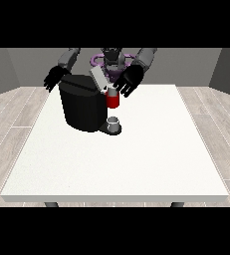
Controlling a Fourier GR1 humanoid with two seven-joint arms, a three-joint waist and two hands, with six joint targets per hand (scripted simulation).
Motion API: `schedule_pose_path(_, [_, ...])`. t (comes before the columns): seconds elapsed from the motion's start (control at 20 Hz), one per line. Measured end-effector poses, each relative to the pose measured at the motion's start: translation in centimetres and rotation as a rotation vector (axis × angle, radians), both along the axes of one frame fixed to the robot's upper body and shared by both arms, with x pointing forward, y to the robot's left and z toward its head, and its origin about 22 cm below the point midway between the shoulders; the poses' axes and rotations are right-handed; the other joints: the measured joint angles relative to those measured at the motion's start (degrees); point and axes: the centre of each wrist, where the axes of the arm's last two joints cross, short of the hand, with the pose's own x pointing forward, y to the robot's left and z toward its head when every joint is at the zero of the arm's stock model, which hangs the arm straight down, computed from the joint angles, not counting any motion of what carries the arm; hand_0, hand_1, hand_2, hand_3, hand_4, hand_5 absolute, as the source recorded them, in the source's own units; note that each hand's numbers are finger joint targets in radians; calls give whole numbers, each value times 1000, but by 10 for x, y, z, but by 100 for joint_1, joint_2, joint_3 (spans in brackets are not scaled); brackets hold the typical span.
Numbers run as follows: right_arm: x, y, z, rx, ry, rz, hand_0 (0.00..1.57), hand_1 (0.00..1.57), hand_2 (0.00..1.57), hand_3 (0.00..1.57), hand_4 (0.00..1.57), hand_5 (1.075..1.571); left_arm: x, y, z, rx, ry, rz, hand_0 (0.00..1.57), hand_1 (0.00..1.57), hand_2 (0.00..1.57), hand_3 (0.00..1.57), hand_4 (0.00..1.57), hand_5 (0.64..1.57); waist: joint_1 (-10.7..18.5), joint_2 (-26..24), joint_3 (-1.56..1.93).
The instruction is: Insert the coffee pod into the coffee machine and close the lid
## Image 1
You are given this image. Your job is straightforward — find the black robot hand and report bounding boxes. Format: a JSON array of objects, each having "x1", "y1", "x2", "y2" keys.
[
  {"x1": 113, "y1": 64, "x2": 145, "y2": 99},
  {"x1": 42, "y1": 65, "x2": 72, "y2": 94}
]

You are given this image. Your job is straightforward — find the red pod holder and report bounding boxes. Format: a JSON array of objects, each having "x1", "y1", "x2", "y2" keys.
[{"x1": 105, "y1": 93, "x2": 121, "y2": 110}]

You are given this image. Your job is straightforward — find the pale grey machine lid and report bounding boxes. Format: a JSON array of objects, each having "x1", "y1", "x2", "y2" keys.
[{"x1": 89, "y1": 65, "x2": 110, "y2": 93}]

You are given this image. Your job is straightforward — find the black coffee machine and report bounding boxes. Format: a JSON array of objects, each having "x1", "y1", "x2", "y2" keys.
[{"x1": 58, "y1": 73, "x2": 122, "y2": 135}]

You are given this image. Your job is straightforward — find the grey robot trunk purple rings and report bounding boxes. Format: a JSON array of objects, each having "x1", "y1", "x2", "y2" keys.
[{"x1": 90, "y1": 48, "x2": 136, "y2": 82}]

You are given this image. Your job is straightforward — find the small grey cup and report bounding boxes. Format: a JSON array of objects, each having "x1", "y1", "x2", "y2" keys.
[{"x1": 107, "y1": 116, "x2": 121, "y2": 131}]

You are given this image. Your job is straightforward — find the dark table leg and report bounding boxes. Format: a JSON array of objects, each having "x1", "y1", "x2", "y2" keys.
[{"x1": 43, "y1": 201, "x2": 60, "y2": 208}]

